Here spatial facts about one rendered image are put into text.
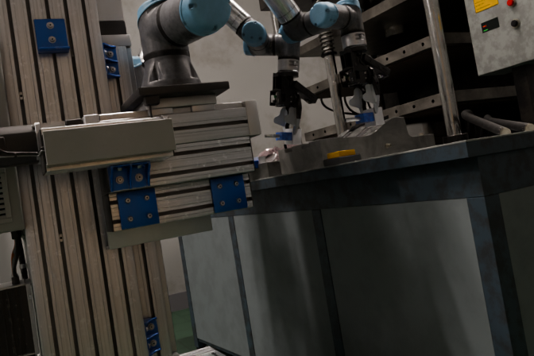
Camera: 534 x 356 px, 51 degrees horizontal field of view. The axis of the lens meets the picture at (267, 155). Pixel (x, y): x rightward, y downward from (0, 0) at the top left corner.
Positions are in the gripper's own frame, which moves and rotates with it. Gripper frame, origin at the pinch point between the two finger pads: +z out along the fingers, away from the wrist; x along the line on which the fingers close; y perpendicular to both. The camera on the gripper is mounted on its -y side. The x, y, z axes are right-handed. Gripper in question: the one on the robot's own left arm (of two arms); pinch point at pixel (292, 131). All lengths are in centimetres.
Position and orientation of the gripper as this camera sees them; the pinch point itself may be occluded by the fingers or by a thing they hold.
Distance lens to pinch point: 196.5
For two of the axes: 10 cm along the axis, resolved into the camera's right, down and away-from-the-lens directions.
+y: -8.7, -0.3, -5.0
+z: -0.3, 10.0, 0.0
